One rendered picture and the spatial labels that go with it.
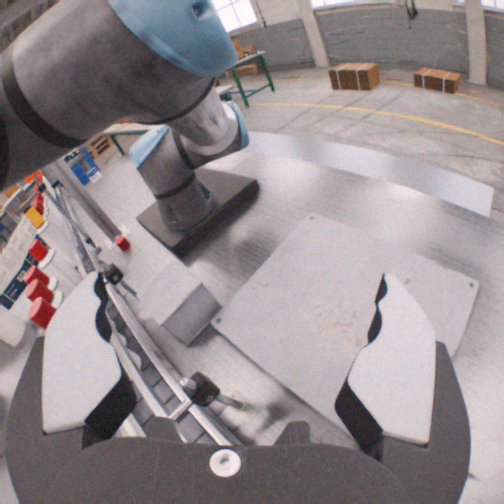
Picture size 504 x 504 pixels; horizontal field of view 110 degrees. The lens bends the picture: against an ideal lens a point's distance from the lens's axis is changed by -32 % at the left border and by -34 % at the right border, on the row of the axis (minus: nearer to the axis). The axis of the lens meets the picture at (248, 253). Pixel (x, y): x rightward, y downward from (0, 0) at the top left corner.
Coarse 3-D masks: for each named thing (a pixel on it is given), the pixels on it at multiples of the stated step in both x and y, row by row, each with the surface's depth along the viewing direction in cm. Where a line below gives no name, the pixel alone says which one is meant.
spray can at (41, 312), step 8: (32, 304) 25; (40, 304) 25; (48, 304) 26; (32, 312) 24; (40, 312) 24; (48, 312) 25; (32, 320) 24; (40, 320) 24; (48, 320) 25; (112, 344) 34; (136, 360) 38
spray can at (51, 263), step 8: (32, 248) 39; (40, 248) 40; (40, 256) 40; (48, 256) 42; (56, 256) 43; (40, 264) 41; (48, 264) 41; (56, 264) 43; (64, 264) 45; (48, 272) 42; (56, 272) 43; (64, 272) 45; (72, 272) 47; (64, 280) 45; (72, 280) 46; (80, 280) 48; (72, 288) 47
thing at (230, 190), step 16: (208, 176) 78; (224, 176) 74; (240, 176) 71; (224, 192) 67; (240, 192) 65; (224, 208) 64; (144, 224) 71; (160, 224) 67; (208, 224) 62; (160, 240) 64; (176, 240) 59; (192, 240) 61
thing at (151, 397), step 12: (72, 240) 61; (84, 276) 47; (120, 348) 32; (132, 360) 31; (132, 372) 29; (144, 384) 28; (144, 396) 26; (156, 396) 27; (156, 408) 25; (180, 432) 23
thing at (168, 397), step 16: (64, 208) 112; (80, 240) 78; (80, 272) 65; (112, 304) 51; (112, 320) 48; (128, 336) 44; (144, 352) 41; (144, 368) 38; (160, 384) 36; (144, 400) 35; (176, 400) 33; (144, 416) 33; (192, 416) 31; (144, 432) 31; (192, 432) 29
